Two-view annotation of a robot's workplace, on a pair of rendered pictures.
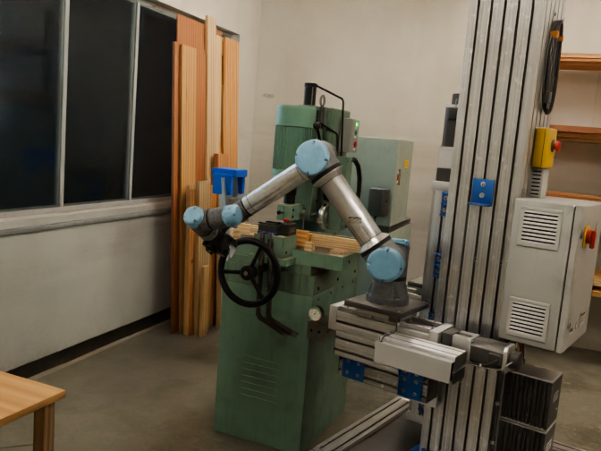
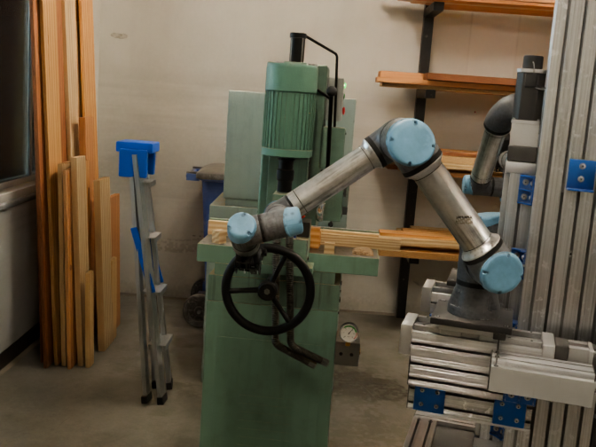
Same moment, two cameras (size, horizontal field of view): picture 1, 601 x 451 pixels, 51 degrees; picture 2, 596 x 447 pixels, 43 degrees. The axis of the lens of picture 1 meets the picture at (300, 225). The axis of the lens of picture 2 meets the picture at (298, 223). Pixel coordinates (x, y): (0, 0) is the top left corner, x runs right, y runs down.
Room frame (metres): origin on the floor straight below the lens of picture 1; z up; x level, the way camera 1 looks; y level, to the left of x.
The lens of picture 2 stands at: (0.36, 0.89, 1.40)
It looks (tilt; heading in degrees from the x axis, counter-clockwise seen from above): 9 degrees down; 340
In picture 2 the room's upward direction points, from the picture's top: 4 degrees clockwise
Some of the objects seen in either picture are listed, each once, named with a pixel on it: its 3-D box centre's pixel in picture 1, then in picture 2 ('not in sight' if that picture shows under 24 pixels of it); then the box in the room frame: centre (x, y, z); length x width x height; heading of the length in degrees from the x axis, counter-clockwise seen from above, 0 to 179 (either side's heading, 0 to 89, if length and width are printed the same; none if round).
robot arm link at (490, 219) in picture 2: not in sight; (489, 231); (2.59, -0.62, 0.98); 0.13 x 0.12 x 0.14; 69
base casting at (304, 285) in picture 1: (294, 268); (281, 273); (2.94, 0.01, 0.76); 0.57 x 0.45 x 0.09; 156
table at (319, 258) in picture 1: (283, 251); (288, 256); (2.71, 0.07, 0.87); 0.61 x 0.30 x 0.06; 66
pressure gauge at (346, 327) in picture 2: (316, 315); (348, 334); (2.53, -0.10, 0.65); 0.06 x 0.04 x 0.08; 66
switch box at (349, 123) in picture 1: (349, 135); (334, 99); (3.06, -0.20, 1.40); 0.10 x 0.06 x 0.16; 156
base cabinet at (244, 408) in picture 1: (287, 349); (273, 377); (2.94, 0.01, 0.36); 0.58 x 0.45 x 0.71; 156
